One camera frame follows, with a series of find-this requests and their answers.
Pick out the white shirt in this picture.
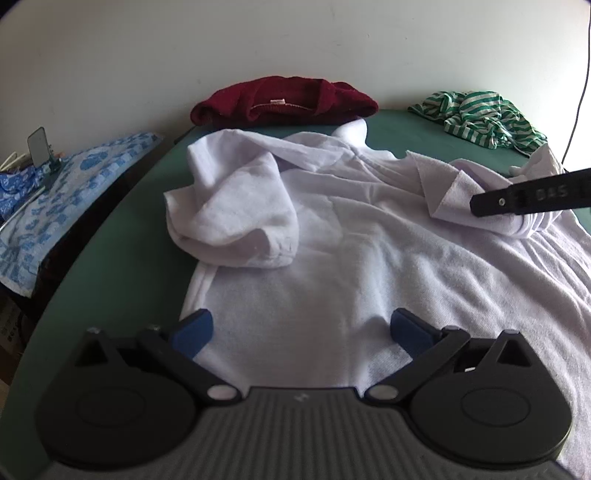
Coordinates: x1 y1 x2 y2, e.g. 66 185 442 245
164 119 591 476

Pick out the phone on stand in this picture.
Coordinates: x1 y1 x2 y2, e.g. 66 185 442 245
28 127 52 163

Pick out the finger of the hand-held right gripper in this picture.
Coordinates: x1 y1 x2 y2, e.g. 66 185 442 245
471 168 591 217

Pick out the blue patterned towel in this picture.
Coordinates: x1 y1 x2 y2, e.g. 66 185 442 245
0 132 164 298

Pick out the dark red sweater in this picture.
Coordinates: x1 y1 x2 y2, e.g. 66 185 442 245
191 76 379 127

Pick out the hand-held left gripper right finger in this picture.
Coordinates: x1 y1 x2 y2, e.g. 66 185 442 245
365 308 536 409

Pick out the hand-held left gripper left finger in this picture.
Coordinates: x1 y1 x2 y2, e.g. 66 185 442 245
74 309 245 408

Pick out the black cable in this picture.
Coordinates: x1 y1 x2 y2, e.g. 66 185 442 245
561 0 591 162

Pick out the green striped shirt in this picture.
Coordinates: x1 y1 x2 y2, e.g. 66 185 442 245
407 90 549 155

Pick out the green table cloth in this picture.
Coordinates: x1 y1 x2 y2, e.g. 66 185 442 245
9 108 591 480

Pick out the blue floral cloth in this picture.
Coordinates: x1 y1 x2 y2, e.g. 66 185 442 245
0 168 47 217

